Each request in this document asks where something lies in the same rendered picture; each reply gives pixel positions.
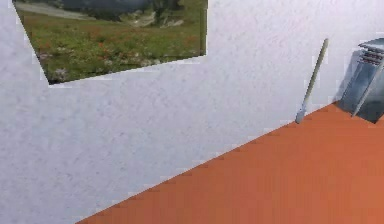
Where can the grey leaning bat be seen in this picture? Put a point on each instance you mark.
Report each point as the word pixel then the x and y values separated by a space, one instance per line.
pixel 311 81

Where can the grey metal bin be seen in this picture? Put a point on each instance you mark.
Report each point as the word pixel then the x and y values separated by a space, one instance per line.
pixel 365 81

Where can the green landscape wall picture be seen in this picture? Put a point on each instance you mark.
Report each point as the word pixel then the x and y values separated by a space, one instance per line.
pixel 110 36

